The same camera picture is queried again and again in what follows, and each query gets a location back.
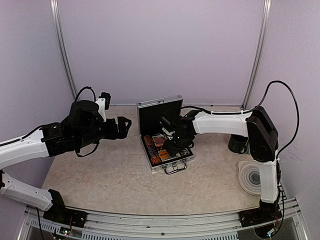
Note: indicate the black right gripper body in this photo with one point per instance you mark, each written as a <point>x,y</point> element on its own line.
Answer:
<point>180,143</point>

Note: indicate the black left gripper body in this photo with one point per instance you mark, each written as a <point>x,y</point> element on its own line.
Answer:
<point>90,136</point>

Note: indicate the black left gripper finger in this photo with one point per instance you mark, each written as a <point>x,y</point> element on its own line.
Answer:
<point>123,121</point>
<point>122,131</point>

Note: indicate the red playing card deck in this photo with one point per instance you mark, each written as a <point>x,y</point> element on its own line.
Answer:
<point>159,140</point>

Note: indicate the aluminium poker chip case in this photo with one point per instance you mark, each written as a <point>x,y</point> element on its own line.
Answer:
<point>153,135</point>

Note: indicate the blue round button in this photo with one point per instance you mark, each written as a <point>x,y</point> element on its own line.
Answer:
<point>161,147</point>

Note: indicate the orange round button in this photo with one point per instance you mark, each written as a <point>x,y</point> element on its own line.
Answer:
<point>163,154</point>

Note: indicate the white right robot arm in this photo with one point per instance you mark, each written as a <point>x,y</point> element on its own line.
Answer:
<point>253,127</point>

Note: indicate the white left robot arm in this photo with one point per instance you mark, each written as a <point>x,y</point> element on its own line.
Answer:
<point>22,149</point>

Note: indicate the red chip row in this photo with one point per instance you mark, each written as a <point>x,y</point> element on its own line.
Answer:
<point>150,144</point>

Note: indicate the dark green mug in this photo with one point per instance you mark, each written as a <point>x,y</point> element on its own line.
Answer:
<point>238,144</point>

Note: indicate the grey striped plate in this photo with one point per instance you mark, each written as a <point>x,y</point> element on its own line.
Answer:
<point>249,177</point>

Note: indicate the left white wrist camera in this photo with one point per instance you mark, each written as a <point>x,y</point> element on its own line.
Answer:
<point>103,102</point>

